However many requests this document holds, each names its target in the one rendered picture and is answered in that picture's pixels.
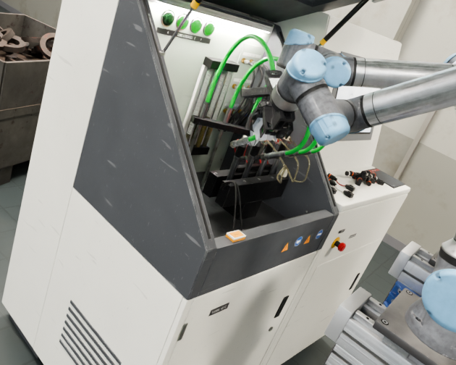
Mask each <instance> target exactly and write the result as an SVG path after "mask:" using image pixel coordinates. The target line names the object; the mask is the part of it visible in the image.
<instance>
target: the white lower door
mask: <svg viewBox="0 0 456 365"><path fill-rule="evenodd" d="M315 255H316V251H315V252H313V253H310V254H307V255H305V256H301V257H300V258H297V259H294V260H291V261H288V262H287V263H284V264H281V265H279V266H277V267H274V268H271V269H268V270H266V271H264V272H260V273H258V274H255V275H253V276H251V277H247V278H245V279H243V280H240V281H237V282H234V283H232V284H230V285H227V286H224V287H222V288H219V289H217V290H214V291H211V292H210V293H206V294H204V295H201V296H198V297H196V298H194V299H193V302H192V304H191V306H190V309H189V311H188V313H187V316H186V319H185V321H184V324H183V326H182V329H181V331H180V334H179V336H178V338H177V342H176V343H175V346H174V349H173V351H172V354H171V356H170V358H169V361H168V363H167V365H259V364H260V362H261V360H262V358H263V356H264V354H265V352H266V350H267V348H268V346H269V345H270V343H271V341H272V339H273V337H274V335H275V333H276V331H277V329H278V327H279V325H280V323H281V321H282V319H283V317H284V315H285V313H286V311H287V309H288V307H289V306H290V304H291V302H292V299H293V298H294V296H295V294H296V292H297V289H298V288H299V286H300V283H301V282H302V280H303V278H304V276H305V273H306V272H307V270H308V268H309V266H310V265H311V262H312V260H313V258H314V256H315Z"/></svg>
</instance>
